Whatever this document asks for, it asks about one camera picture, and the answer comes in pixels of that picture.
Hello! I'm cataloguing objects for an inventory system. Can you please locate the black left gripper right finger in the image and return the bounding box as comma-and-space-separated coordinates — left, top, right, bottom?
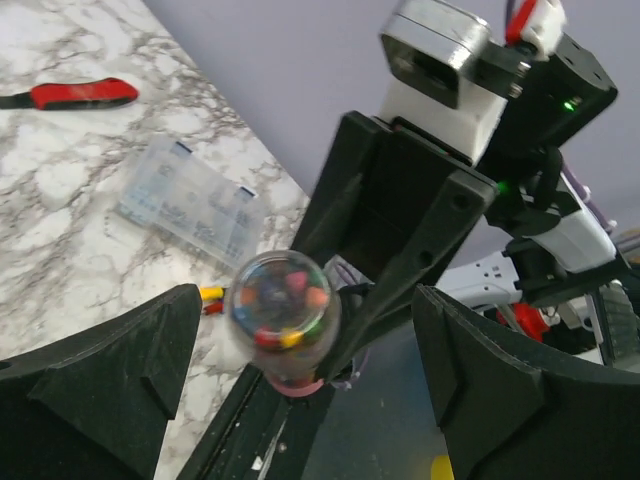
412, 285, 639, 479

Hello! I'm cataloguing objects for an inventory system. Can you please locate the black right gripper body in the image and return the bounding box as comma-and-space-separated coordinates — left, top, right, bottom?
319, 111, 497, 280

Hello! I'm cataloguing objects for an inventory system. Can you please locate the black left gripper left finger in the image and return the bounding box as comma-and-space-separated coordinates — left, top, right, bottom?
1, 284, 202, 479

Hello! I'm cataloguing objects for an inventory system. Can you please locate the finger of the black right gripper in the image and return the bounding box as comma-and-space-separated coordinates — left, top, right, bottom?
287, 169, 366, 271
316, 172, 498, 380

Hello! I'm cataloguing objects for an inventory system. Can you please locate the clear bottle pink cap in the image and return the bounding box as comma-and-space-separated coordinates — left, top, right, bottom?
224, 250, 341, 398

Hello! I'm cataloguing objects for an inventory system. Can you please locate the red black utility knife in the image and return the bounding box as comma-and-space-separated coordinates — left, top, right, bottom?
1, 77, 139, 111

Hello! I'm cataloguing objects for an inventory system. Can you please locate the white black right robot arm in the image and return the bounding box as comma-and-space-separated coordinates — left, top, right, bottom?
293, 37, 627, 381

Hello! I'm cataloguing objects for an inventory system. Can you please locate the clear plastic parts box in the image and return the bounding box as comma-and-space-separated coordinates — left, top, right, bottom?
117, 135, 267, 269

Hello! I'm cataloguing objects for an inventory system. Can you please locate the blue red handled screwdriver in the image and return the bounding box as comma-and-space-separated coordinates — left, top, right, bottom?
202, 301, 224, 316

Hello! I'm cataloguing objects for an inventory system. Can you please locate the yellow handled screwdriver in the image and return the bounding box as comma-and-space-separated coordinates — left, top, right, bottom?
199, 286, 226, 302

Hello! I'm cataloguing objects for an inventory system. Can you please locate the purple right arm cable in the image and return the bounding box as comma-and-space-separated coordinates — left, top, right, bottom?
562, 167, 619, 236

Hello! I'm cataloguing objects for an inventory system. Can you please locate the black front mounting rail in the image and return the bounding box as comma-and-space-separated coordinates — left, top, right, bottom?
177, 365, 335, 480

